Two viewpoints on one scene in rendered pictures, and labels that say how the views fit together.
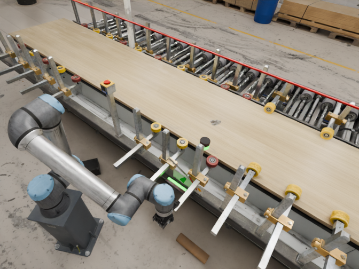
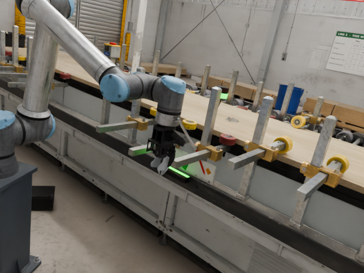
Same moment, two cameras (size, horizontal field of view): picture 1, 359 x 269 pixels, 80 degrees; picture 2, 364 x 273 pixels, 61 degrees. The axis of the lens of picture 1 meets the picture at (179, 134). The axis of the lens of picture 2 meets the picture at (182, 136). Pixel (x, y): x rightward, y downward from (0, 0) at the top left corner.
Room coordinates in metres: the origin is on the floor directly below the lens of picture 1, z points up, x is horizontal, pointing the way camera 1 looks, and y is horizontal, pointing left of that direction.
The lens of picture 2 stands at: (-0.64, -0.05, 1.34)
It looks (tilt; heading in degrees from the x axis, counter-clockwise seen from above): 18 degrees down; 2
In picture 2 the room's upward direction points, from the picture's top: 11 degrees clockwise
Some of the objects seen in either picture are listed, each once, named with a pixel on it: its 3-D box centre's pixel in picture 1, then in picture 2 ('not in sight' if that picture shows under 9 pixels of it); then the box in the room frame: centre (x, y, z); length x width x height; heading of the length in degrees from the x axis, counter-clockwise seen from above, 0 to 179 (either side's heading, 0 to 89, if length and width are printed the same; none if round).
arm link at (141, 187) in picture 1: (141, 188); (144, 86); (0.49, 0.16, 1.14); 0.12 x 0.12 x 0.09; 65
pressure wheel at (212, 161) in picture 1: (211, 164); (226, 145); (0.86, -0.23, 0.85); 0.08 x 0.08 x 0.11
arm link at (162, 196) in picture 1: (163, 198); (170, 95); (0.45, 0.05, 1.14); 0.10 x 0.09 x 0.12; 65
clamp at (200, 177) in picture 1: (197, 176); (208, 150); (0.76, -0.14, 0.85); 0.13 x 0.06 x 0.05; 56
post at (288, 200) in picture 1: (272, 218); (312, 175); (0.49, -0.53, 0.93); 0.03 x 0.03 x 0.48; 56
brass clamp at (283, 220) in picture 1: (278, 219); (319, 173); (0.48, -0.55, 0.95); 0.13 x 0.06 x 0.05; 56
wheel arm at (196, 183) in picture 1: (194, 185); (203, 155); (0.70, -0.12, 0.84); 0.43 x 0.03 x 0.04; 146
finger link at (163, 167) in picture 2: not in sight; (162, 167); (0.44, 0.04, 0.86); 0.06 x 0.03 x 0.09; 146
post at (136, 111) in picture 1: (139, 133); (135, 109); (1.05, 0.29, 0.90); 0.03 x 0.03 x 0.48; 56
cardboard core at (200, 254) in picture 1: (192, 247); not in sight; (0.56, -0.18, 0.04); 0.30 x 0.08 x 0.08; 56
